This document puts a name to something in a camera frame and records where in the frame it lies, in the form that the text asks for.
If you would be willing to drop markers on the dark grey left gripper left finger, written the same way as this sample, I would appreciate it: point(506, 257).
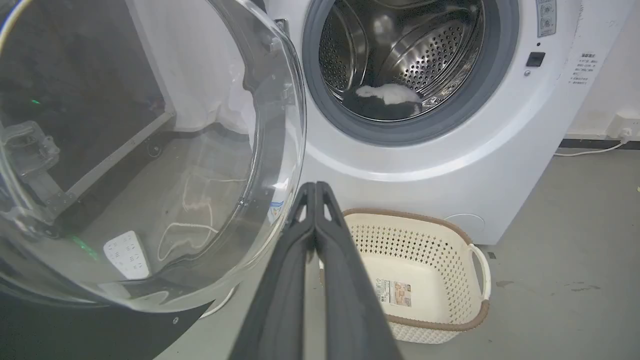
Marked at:
point(280, 300)

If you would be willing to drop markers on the transparent washer door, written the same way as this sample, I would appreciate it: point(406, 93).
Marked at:
point(150, 165)

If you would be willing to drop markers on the white power strip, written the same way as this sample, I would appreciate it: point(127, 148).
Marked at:
point(127, 255)

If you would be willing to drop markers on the white front-load washing machine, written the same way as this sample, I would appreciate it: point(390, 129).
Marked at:
point(480, 150)

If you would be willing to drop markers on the black and white garment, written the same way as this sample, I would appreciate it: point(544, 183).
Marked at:
point(387, 100)

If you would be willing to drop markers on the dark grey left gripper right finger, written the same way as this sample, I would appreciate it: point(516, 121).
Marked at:
point(350, 300)

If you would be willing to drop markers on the cream perforated laundry basket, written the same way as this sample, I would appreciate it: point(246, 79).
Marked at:
point(440, 280)

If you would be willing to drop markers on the white curtain cloth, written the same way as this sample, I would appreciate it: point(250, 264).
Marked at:
point(200, 65)

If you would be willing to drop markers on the black flight case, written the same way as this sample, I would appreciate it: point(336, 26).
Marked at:
point(80, 90)

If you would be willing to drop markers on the white wall socket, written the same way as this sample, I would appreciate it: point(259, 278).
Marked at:
point(623, 126)

